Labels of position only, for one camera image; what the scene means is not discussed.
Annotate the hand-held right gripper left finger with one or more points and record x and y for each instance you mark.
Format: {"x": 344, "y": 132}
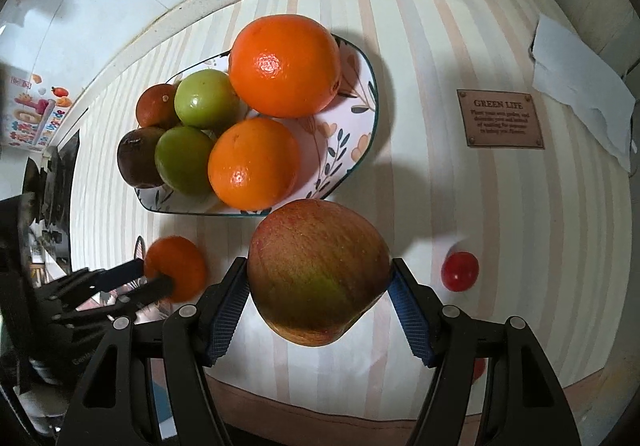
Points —
{"x": 227, "y": 311}

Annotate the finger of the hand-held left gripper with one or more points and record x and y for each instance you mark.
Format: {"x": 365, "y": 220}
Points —
{"x": 120, "y": 273}
{"x": 150, "y": 288}

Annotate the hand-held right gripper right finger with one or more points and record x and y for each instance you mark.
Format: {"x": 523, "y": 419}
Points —
{"x": 410, "y": 316}

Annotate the small tangerine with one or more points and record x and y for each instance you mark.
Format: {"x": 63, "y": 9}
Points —
{"x": 180, "y": 261}

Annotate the red green apple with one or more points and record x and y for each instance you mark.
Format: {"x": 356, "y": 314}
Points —
{"x": 317, "y": 271}

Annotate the dark brown round fruit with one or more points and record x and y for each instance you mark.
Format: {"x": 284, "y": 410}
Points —
{"x": 137, "y": 155}

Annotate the medium orange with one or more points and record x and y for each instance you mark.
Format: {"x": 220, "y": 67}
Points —
{"x": 252, "y": 163}

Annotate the reddish brown round fruit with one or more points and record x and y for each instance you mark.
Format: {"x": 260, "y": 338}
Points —
{"x": 156, "y": 105}

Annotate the floral oval plate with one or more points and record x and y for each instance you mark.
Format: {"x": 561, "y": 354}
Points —
{"x": 345, "y": 140}

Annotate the large orange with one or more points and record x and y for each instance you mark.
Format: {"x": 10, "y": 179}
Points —
{"x": 285, "y": 65}

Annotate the cherry tomato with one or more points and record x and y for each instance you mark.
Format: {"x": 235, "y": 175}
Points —
{"x": 460, "y": 271}

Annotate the black gas stove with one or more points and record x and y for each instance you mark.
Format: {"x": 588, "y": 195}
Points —
{"x": 50, "y": 186}

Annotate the striped cat print tablecloth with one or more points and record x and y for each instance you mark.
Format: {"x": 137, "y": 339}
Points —
{"x": 450, "y": 196}

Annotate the brown leather label patch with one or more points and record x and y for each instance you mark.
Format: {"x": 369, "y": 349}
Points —
{"x": 500, "y": 118}

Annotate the white paper towel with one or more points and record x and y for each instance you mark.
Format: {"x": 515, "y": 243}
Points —
{"x": 575, "y": 85}

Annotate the colourful wall sticker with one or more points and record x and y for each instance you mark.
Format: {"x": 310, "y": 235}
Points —
{"x": 35, "y": 115}

